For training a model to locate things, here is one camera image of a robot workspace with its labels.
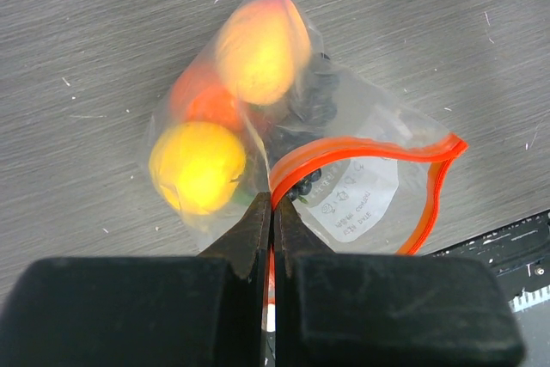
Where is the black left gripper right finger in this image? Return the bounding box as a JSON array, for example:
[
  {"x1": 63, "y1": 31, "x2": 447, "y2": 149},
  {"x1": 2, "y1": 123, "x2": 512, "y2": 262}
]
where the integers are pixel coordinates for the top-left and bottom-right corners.
[{"x1": 272, "y1": 200, "x2": 526, "y2": 366}]

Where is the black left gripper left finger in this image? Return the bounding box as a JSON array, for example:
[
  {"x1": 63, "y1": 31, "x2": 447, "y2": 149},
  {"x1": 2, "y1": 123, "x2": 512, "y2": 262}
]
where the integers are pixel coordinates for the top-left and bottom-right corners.
[{"x1": 1, "y1": 193, "x2": 272, "y2": 366}]

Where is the yellow lemon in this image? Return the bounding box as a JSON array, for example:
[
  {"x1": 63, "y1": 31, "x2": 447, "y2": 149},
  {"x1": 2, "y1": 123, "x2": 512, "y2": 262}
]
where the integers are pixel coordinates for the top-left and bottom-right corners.
[{"x1": 148, "y1": 121, "x2": 247, "y2": 216}]

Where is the dark grape bunch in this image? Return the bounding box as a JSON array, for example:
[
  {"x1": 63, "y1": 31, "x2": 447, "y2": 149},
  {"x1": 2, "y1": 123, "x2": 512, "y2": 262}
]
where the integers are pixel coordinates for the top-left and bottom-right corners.
[{"x1": 268, "y1": 52, "x2": 345, "y2": 205}]

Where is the clear zip bag orange zipper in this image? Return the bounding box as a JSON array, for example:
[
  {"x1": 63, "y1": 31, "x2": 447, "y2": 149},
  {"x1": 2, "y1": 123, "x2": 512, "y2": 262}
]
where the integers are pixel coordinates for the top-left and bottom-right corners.
[{"x1": 141, "y1": 0, "x2": 469, "y2": 333}]

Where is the orange tangerine with leaf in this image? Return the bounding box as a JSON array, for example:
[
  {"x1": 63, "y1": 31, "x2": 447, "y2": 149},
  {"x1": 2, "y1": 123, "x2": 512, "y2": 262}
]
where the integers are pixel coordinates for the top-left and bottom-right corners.
[{"x1": 168, "y1": 62, "x2": 269, "y2": 132}]

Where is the orange fruit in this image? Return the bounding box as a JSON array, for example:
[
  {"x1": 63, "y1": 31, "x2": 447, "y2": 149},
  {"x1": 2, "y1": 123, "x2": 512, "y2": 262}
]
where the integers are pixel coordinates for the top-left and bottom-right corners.
[{"x1": 215, "y1": 0, "x2": 312, "y2": 106}]

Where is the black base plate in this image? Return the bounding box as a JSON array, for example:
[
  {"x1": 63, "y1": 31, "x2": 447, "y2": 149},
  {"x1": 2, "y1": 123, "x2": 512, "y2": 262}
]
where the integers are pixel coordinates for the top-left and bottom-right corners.
[{"x1": 434, "y1": 211, "x2": 549, "y2": 300}]

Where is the white slotted cable duct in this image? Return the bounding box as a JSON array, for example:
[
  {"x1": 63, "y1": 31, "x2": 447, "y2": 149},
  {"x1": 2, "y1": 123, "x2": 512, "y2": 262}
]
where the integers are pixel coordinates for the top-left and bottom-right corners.
[{"x1": 509, "y1": 285, "x2": 550, "y2": 313}]

